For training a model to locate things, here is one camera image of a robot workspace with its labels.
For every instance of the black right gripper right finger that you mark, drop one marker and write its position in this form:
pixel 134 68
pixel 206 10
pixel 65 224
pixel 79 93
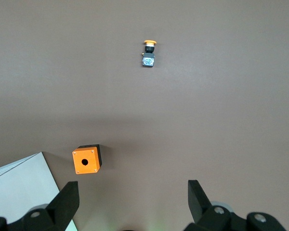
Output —
pixel 204 216

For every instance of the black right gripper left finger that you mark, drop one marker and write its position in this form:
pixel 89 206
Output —
pixel 60 211

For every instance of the orange push button switch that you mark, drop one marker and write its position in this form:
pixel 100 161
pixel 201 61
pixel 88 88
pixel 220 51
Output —
pixel 148 57

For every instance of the white drawer cabinet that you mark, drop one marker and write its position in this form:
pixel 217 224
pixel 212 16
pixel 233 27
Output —
pixel 19 190

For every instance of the orange button enclosure box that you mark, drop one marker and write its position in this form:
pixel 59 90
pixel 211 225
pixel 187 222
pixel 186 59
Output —
pixel 85 162

